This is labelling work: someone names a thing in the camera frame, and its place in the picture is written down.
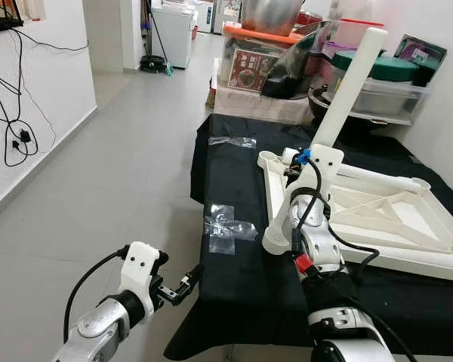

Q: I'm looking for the black table cloth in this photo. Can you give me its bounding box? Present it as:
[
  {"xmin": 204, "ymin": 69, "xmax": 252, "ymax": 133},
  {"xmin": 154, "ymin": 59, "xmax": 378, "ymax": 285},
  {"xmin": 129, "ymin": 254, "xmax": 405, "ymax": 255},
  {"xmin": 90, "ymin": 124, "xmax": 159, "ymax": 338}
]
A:
[{"xmin": 164, "ymin": 113, "xmax": 453, "ymax": 361}]

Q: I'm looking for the crossed clear tape patch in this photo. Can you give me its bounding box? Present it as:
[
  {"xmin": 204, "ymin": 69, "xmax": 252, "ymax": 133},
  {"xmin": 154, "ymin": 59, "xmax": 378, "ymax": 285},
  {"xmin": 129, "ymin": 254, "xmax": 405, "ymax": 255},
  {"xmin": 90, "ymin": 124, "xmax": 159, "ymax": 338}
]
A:
[{"xmin": 202, "ymin": 202, "xmax": 259, "ymax": 256}]

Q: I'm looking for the clear tape strip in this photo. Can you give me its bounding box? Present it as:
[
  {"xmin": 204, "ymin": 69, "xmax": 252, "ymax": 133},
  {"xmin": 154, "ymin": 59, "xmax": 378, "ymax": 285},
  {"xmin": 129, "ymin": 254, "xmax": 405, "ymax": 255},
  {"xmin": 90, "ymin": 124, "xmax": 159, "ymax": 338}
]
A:
[{"xmin": 208, "ymin": 136, "xmax": 257, "ymax": 150}]

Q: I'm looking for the black wok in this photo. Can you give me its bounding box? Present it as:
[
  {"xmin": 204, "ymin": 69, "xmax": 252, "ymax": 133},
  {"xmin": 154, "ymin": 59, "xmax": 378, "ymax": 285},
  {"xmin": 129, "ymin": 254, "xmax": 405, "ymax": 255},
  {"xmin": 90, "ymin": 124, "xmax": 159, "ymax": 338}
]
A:
[{"xmin": 308, "ymin": 84, "xmax": 378, "ymax": 125}]

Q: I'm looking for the beige patterned cloth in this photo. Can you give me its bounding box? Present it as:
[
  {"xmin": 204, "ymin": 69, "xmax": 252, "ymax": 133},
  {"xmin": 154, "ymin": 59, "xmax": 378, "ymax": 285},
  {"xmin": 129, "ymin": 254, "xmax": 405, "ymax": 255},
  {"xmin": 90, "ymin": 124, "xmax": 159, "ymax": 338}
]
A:
[{"xmin": 211, "ymin": 83, "xmax": 314, "ymax": 125}]

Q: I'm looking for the black plastic bag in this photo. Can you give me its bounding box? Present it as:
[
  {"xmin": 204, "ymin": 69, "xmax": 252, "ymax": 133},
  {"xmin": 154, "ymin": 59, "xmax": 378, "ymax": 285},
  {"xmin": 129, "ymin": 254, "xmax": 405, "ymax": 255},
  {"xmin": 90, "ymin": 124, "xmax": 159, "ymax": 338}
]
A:
[{"xmin": 260, "ymin": 23, "xmax": 337, "ymax": 99}]

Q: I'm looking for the red printed food box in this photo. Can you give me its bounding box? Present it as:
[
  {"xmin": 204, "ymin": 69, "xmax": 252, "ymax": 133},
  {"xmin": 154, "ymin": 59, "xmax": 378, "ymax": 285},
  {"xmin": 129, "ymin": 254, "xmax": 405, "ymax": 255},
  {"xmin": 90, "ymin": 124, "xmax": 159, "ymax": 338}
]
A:
[{"xmin": 230, "ymin": 49, "xmax": 280, "ymax": 93}]

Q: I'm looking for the white plastic table top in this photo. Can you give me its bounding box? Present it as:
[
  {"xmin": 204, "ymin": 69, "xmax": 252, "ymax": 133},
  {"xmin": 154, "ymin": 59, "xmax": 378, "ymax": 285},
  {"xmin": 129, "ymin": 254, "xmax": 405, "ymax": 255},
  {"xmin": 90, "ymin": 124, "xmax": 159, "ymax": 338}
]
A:
[{"xmin": 257, "ymin": 149, "xmax": 453, "ymax": 284}]

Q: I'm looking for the clear plastic container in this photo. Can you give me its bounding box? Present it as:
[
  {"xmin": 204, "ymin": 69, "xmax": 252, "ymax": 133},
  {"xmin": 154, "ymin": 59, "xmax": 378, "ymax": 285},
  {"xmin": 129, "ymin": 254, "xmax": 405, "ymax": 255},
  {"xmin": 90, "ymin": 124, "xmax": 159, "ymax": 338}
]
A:
[{"xmin": 328, "ymin": 72, "xmax": 431, "ymax": 125}]

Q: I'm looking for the green pot with lid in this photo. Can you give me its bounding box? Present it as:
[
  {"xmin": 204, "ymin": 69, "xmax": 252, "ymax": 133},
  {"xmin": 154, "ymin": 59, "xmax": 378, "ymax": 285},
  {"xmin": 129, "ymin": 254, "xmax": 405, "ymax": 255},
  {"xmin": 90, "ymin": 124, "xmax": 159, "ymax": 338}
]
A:
[{"xmin": 334, "ymin": 49, "xmax": 420, "ymax": 82}]

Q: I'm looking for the clear container red lid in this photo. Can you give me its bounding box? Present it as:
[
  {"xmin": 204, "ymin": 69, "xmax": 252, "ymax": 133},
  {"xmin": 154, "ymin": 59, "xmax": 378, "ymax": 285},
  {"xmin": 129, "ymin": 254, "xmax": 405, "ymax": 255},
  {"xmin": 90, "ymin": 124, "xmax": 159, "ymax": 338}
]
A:
[{"xmin": 334, "ymin": 18, "xmax": 386, "ymax": 52}]

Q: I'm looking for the clear storage box orange lid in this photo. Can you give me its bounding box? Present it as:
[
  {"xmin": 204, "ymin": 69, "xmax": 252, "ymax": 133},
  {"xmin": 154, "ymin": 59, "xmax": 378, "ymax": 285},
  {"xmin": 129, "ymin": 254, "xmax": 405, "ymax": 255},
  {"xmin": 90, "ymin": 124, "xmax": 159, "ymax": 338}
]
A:
[{"xmin": 217, "ymin": 21, "xmax": 307, "ymax": 91}]

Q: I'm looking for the steel cooking pot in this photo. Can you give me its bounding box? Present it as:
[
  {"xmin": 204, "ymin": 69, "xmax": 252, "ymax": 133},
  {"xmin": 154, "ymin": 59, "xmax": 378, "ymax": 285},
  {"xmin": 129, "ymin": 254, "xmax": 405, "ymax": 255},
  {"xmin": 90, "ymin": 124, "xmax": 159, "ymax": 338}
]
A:
[{"xmin": 242, "ymin": 0, "xmax": 307, "ymax": 37}]

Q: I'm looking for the dark purple printed box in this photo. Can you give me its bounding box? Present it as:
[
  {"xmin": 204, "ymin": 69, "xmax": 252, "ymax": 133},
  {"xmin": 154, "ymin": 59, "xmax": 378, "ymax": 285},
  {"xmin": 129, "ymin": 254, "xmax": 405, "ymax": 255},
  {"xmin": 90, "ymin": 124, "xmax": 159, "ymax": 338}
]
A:
[{"xmin": 395, "ymin": 34, "xmax": 448, "ymax": 80}]

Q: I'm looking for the white appliance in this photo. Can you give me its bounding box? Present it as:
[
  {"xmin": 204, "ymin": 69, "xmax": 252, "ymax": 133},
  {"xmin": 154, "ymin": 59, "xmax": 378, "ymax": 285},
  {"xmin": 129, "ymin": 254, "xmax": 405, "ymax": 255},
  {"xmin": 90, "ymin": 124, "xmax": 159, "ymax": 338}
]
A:
[{"xmin": 151, "ymin": 4, "xmax": 197, "ymax": 70}]

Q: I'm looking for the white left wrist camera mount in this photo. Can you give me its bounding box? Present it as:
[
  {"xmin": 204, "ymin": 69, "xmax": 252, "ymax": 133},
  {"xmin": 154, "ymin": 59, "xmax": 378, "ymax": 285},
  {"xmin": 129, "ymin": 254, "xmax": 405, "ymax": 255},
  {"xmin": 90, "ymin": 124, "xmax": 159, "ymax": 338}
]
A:
[{"xmin": 119, "ymin": 241, "xmax": 165, "ymax": 311}]

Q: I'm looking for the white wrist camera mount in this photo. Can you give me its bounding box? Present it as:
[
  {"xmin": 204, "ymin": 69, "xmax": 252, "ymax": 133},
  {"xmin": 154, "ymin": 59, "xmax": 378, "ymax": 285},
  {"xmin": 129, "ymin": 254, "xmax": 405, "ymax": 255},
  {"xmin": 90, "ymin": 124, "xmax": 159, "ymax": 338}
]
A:
[
  {"xmin": 283, "ymin": 146, "xmax": 344, "ymax": 198},
  {"xmin": 119, "ymin": 241, "xmax": 165, "ymax": 311}
]

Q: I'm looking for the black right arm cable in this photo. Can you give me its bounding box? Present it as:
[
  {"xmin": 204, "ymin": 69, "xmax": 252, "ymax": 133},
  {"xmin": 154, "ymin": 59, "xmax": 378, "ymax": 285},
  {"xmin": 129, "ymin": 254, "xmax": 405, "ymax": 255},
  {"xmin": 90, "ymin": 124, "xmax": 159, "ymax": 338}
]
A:
[{"xmin": 287, "ymin": 155, "xmax": 382, "ymax": 284}]

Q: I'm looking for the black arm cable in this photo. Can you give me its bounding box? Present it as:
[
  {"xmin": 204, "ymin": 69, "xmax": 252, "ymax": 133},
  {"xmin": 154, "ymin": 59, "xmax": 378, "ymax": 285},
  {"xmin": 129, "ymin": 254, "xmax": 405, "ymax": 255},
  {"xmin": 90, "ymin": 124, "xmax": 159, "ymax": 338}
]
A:
[
  {"xmin": 63, "ymin": 245, "xmax": 131, "ymax": 344},
  {"xmin": 287, "ymin": 155, "xmax": 382, "ymax": 284}
]

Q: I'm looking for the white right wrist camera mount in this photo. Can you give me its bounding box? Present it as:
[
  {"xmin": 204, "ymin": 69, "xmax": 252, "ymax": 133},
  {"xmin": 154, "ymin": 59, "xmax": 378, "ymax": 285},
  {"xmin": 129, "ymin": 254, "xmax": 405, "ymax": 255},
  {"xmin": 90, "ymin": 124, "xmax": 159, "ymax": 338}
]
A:
[{"xmin": 283, "ymin": 146, "xmax": 344, "ymax": 198}]

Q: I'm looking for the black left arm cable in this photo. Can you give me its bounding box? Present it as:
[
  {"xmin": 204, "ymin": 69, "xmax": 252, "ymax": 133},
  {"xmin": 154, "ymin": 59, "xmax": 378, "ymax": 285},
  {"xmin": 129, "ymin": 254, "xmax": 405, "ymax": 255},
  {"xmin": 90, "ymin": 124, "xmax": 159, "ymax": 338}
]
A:
[{"xmin": 63, "ymin": 245, "xmax": 131, "ymax": 344}]

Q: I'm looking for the coiled black hose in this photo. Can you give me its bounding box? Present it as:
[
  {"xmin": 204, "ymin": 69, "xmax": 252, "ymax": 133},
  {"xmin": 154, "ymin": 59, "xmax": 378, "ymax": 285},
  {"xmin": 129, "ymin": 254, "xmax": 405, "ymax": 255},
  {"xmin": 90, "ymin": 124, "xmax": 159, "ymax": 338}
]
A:
[{"xmin": 140, "ymin": 54, "xmax": 171, "ymax": 75}]

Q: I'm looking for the thin black wall cable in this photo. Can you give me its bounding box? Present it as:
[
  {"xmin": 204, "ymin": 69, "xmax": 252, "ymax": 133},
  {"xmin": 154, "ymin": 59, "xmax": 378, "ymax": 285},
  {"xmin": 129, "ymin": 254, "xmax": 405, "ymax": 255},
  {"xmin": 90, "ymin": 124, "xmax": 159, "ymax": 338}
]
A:
[{"xmin": 11, "ymin": 29, "xmax": 89, "ymax": 54}]

